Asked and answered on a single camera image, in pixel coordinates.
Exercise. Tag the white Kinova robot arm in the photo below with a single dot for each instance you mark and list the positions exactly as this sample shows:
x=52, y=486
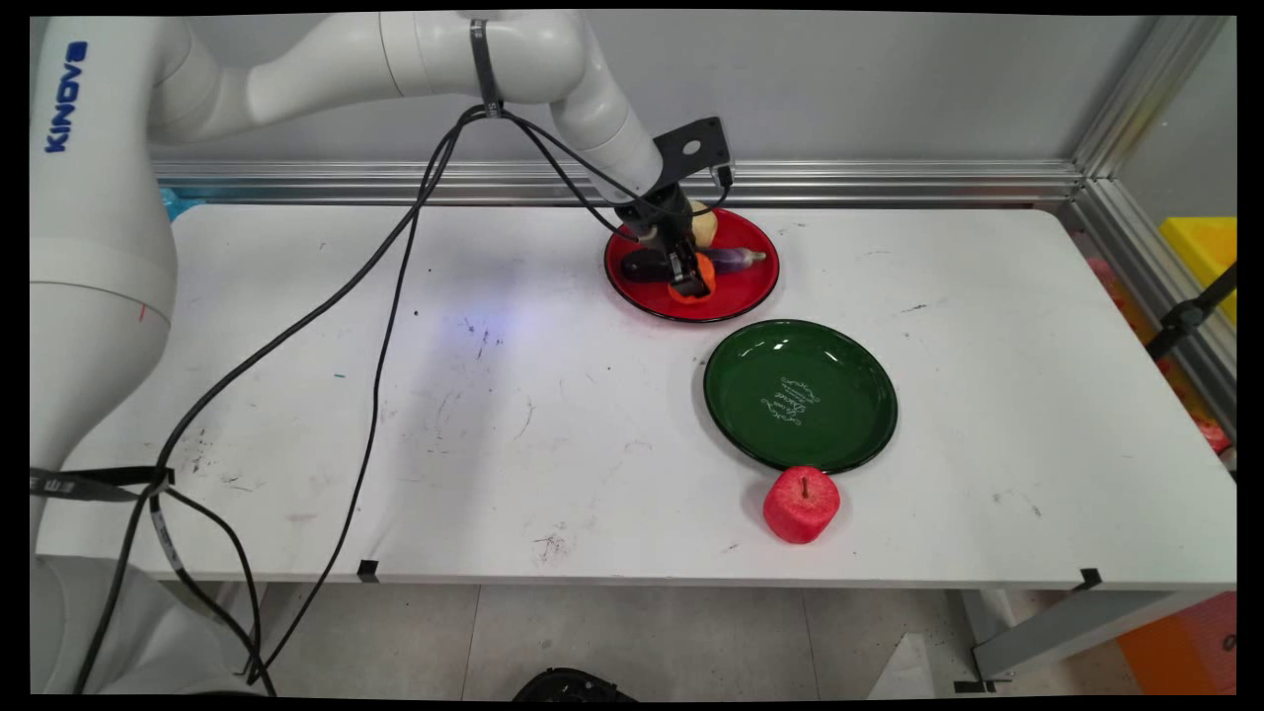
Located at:
x=99, y=247

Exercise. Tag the black tape marker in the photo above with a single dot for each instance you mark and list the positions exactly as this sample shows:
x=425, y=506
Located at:
x=1089, y=579
x=367, y=571

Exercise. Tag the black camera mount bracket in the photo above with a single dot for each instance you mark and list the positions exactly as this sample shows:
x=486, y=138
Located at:
x=691, y=146

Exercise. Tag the black clamp stand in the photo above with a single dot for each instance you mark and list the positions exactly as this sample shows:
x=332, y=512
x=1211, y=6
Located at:
x=1185, y=318

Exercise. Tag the red plate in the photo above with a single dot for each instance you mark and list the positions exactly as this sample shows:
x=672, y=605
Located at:
x=741, y=291

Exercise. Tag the teal plastic item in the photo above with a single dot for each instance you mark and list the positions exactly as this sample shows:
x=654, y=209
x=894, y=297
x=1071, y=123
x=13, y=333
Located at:
x=178, y=204

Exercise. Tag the black machine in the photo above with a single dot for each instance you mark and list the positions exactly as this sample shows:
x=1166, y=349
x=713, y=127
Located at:
x=573, y=686

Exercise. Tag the green plate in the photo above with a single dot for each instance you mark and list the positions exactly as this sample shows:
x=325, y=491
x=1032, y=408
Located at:
x=800, y=395

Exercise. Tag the orange box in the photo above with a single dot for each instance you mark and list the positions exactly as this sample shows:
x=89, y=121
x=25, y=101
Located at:
x=1185, y=647

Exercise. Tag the beige toy potato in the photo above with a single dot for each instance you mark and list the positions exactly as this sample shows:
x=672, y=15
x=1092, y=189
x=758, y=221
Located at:
x=703, y=225

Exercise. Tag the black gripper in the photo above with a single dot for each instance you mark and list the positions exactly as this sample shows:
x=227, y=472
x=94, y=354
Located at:
x=664, y=222

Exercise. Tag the red toy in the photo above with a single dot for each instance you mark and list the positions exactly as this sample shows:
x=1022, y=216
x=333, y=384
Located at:
x=1211, y=434

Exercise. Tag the grey table leg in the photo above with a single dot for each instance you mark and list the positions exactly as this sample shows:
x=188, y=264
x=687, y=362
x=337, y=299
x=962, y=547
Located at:
x=1076, y=622

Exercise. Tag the yellow plastic box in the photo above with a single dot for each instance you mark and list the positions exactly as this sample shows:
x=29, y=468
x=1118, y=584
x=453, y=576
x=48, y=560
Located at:
x=1205, y=247

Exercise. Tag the red toy apple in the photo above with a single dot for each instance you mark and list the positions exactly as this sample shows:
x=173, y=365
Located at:
x=800, y=509

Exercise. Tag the aluminium frame rail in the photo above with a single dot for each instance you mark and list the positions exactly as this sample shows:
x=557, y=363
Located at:
x=790, y=183
x=1136, y=227

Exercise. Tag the purple toy eggplant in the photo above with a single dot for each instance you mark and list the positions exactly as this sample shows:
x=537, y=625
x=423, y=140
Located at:
x=642, y=265

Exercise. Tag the orange toy carrot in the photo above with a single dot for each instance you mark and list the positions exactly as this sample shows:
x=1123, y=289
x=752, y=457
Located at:
x=679, y=292

